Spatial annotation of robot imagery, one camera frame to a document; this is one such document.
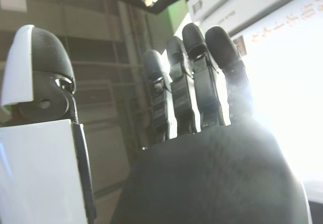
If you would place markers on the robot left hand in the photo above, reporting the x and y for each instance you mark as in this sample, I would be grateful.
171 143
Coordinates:
214 178

